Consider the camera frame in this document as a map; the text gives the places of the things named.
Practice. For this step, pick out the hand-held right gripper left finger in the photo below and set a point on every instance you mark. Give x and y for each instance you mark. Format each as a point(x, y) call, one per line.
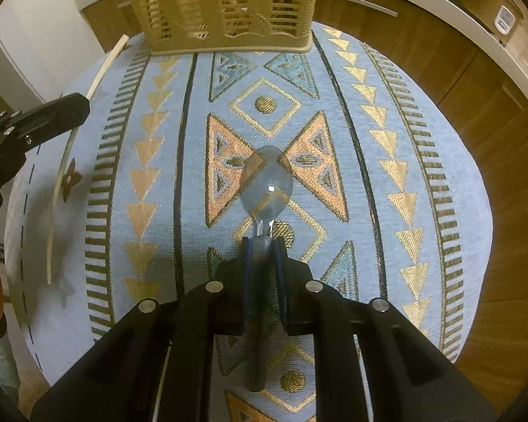
point(245, 272)

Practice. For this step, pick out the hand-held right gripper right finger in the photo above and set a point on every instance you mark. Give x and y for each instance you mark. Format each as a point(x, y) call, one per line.
point(281, 272)

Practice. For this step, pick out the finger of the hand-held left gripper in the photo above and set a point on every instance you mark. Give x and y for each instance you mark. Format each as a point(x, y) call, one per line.
point(57, 114)

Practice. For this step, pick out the wooden chopstick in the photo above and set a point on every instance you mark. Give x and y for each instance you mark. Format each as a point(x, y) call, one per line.
point(59, 193)

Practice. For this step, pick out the clear plastic spoon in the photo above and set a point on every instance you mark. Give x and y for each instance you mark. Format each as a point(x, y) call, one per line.
point(268, 184)

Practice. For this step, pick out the beige plastic utensil basket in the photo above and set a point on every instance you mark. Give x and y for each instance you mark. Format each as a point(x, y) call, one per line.
point(229, 4)

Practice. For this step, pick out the blue patterned tablecloth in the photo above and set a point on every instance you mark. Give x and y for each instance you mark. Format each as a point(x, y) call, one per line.
point(378, 211)

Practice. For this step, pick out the wooden kitchen cabinet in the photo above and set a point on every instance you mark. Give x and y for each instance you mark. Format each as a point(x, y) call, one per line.
point(479, 123)

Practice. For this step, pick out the white countertop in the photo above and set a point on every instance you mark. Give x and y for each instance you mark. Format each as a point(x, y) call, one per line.
point(440, 6)

